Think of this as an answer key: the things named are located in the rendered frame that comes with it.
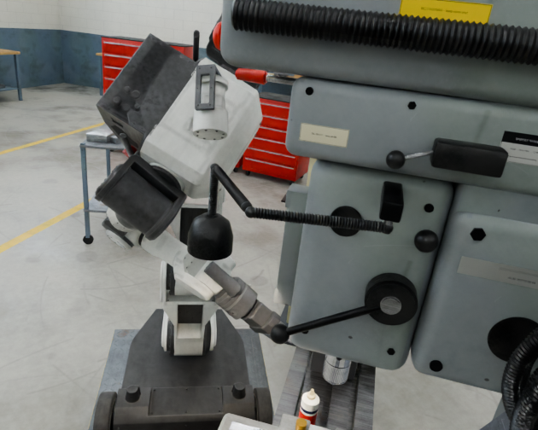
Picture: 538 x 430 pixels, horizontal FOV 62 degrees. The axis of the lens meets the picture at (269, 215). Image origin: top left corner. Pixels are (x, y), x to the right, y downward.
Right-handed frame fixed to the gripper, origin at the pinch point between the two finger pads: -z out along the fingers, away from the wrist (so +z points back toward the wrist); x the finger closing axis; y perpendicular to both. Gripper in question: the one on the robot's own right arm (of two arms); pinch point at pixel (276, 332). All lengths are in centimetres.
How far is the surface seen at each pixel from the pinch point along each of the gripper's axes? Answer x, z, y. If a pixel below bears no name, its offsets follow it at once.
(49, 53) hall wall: -936, 451, 374
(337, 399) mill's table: 8.0, -20.7, -4.8
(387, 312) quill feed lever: 61, 13, -3
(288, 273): 42.8, 21.7, -1.6
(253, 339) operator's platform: -94, -31, 13
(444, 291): 66, 11, 3
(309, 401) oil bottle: 16.8, -8.9, -11.1
